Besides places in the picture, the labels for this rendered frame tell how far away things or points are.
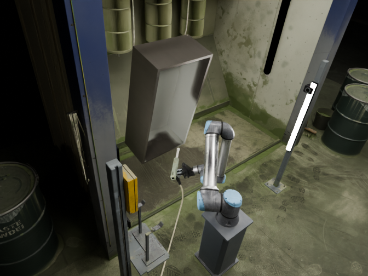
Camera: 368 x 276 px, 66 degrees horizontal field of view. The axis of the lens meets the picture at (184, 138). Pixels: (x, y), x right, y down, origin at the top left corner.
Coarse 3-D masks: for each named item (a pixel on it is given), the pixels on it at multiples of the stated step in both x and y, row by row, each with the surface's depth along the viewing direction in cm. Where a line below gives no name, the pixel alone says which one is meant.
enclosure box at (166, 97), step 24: (144, 48) 230; (168, 48) 237; (192, 48) 246; (144, 72) 230; (168, 72) 281; (192, 72) 276; (144, 96) 244; (168, 96) 309; (192, 96) 290; (144, 120) 260; (168, 120) 342; (144, 144) 278; (168, 144) 327
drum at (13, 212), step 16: (32, 192) 209; (16, 208) 199; (32, 208) 213; (0, 224) 196; (16, 224) 205; (32, 224) 218; (48, 224) 242; (0, 240) 205; (16, 240) 213; (32, 240) 225; (48, 240) 245; (0, 256) 216; (16, 256) 222; (32, 256) 233; (48, 256) 250; (0, 272) 233; (16, 272) 234; (32, 272) 242
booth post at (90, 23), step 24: (72, 0) 127; (96, 0) 133; (96, 24) 139; (72, 48) 138; (96, 48) 146; (72, 72) 151; (96, 72) 153; (72, 96) 168; (96, 96) 161; (96, 120) 170; (96, 144) 179; (96, 168) 190; (96, 192) 205; (96, 216) 237
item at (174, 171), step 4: (176, 152) 309; (176, 156) 302; (176, 160) 294; (176, 164) 289; (172, 168) 285; (176, 168) 285; (172, 172) 277; (176, 172) 283; (172, 176) 275; (176, 176) 288; (180, 184) 294
